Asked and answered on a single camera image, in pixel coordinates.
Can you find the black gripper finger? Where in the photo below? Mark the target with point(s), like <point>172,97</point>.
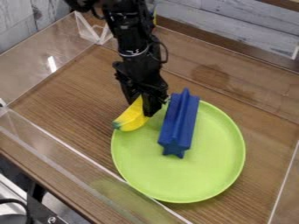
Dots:
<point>131,90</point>
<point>152,103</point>

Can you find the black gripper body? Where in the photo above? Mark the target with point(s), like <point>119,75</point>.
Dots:
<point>140,67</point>

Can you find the yellow toy banana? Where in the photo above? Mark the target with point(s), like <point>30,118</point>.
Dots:
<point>132,118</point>

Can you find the green round plate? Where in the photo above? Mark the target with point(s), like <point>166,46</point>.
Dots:
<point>182,179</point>

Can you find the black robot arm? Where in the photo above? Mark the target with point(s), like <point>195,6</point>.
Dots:
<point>131,23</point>

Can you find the clear acrylic corner bracket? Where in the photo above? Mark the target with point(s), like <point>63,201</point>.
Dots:
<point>92,32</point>

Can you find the clear acrylic front wall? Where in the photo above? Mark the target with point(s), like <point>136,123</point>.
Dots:
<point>82,183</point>

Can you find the black metal table bracket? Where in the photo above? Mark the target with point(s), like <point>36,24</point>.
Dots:
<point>43,215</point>

